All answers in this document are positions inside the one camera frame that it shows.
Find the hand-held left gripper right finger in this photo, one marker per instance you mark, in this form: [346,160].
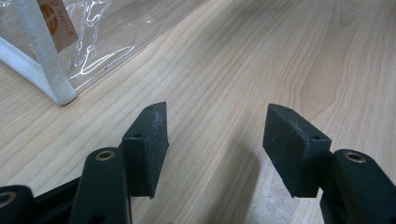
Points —
[292,155]

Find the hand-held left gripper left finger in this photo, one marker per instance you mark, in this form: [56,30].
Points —
[146,155]

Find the clear plastic bag white trim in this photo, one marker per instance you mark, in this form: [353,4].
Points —
[40,46]

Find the brown paper label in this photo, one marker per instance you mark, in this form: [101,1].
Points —
[60,28]

